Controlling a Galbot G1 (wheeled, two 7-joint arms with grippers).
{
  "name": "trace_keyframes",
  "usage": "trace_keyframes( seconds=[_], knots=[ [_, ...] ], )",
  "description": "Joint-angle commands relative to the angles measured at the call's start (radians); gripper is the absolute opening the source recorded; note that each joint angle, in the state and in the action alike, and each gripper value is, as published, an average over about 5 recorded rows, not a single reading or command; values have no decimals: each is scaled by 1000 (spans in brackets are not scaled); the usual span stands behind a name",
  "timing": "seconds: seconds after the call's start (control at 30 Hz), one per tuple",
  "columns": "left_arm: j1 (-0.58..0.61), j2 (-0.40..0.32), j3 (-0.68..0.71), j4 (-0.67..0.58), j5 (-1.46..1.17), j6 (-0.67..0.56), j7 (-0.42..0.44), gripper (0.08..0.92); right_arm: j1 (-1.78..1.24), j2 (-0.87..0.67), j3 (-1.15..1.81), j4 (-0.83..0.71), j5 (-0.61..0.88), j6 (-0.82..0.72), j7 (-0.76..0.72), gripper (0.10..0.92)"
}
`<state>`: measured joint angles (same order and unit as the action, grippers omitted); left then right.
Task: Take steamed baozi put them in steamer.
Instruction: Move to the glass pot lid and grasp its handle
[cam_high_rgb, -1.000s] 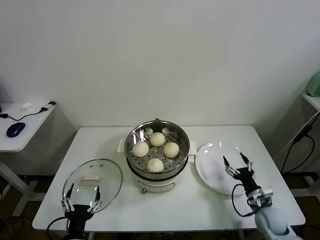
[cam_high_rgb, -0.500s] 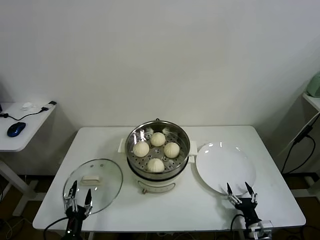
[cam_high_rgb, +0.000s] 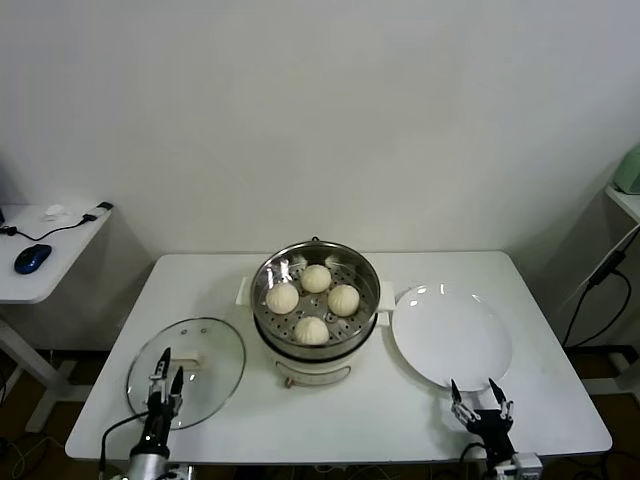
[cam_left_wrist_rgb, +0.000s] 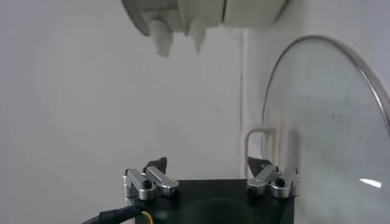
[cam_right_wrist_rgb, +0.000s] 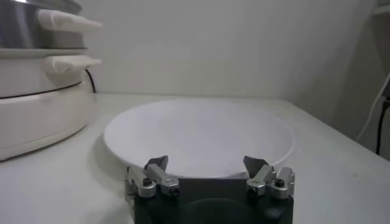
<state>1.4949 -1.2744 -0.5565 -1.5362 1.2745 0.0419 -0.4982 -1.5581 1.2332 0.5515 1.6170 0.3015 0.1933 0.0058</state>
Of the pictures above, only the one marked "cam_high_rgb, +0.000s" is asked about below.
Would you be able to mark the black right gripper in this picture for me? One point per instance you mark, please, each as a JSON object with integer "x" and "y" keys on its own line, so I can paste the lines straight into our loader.
{"x": 492, "y": 430}

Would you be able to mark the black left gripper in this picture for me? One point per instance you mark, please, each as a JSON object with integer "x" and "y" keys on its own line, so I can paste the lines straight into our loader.
{"x": 159, "y": 420}

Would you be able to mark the white steamed baozi bun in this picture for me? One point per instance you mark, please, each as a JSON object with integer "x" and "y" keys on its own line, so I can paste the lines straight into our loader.
{"x": 282, "y": 299}
{"x": 311, "y": 331}
{"x": 315, "y": 278}
{"x": 344, "y": 300}

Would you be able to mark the stainless steel steamer basket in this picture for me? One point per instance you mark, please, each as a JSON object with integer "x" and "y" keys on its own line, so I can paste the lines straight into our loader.
{"x": 367, "y": 300}

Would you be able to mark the white round plate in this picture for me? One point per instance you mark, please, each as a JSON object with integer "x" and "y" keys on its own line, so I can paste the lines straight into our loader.
{"x": 450, "y": 335}

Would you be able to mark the white side table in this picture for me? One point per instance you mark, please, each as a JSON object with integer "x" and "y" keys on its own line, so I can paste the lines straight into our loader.
{"x": 50, "y": 280}

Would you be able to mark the blue computer mouse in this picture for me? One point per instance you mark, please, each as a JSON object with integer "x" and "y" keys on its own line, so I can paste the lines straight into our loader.
{"x": 32, "y": 259}

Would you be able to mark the white crumpled tissue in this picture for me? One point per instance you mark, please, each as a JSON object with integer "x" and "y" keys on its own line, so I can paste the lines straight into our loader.
{"x": 56, "y": 212}

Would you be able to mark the dark monitor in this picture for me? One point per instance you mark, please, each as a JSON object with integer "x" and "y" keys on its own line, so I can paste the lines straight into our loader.
{"x": 1, "y": 214}

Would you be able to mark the pale green appliance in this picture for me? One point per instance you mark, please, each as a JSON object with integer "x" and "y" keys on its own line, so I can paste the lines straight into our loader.
{"x": 629, "y": 172}

